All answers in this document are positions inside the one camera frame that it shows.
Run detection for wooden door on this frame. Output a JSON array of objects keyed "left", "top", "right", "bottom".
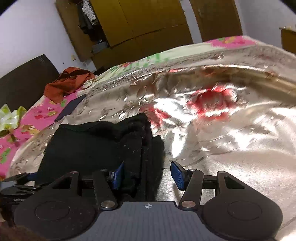
[{"left": 190, "top": 0, "right": 243, "bottom": 42}]

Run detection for wooden side cabinet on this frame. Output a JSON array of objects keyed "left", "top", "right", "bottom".
[{"left": 280, "top": 27, "right": 296, "bottom": 54}]

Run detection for dark blue booklet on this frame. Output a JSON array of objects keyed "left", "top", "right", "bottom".
[{"left": 54, "top": 94, "right": 86, "bottom": 122}]

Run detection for hanging dark clothes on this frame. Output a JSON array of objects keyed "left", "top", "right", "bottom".
[{"left": 77, "top": 1, "right": 107, "bottom": 42}]

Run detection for wooden wardrobe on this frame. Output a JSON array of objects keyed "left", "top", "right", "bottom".
[{"left": 55, "top": 1, "right": 193, "bottom": 69}]

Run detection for pink floral blanket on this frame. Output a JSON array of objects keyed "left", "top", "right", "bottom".
[{"left": 1, "top": 89, "right": 82, "bottom": 180}]

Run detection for rust orange garment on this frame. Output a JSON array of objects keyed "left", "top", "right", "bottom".
[{"left": 44, "top": 67, "right": 95, "bottom": 103}]

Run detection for floral satin bedspread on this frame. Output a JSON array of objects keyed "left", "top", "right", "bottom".
[{"left": 9, "top": 41, "right": 296, "bottom": 241}]

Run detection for green patterned pillow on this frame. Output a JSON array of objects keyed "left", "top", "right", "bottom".
[{"left": 0, "top": 104, "right": 27, "bottom": 137}]

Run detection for black pants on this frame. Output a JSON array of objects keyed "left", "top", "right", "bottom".
[{"left": 35, "top": 113, "right": 164, "bottom": 201}]

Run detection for dark wooden headboard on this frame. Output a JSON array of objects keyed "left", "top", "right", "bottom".
[{"left": 0, "top": 54, "right": 59, "bottom": 110}]

